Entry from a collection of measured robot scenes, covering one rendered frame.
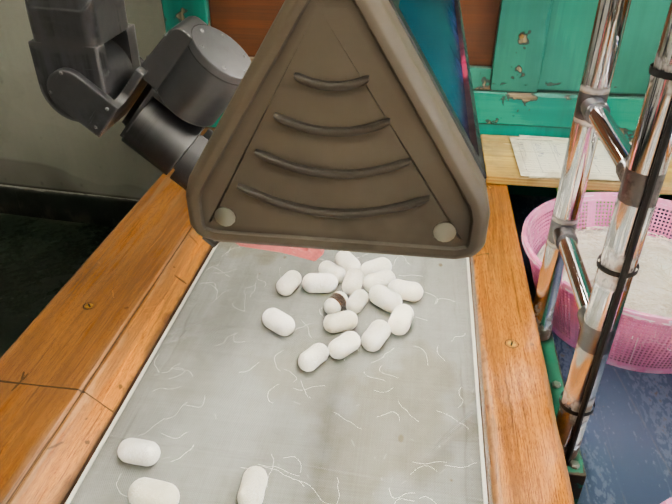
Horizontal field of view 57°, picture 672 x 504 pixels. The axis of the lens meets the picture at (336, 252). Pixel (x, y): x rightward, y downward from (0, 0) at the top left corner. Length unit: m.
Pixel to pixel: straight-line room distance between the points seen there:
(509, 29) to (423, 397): 0.57
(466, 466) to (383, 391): 0.10
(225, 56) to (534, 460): 0.38
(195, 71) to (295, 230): 0.35
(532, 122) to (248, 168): 0.85
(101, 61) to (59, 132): 1.80
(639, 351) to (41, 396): 0.56
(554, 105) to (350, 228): 0.84
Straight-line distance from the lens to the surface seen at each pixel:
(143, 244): 0.72
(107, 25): 0.54
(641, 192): 0.42
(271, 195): 0.16
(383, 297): 0.62
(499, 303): 0.62
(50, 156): 2.40
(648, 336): 0.68
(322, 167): 0.15
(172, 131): 0.54
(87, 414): 0.55
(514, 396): 0.53
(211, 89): 0.51
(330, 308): 0.62
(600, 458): 0.63
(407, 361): 0.58
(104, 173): 2.30
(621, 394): 0.70
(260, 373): 0.57
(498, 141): 0.96
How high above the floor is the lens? 1.13
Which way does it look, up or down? 33 degrees down
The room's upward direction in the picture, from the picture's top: straight up
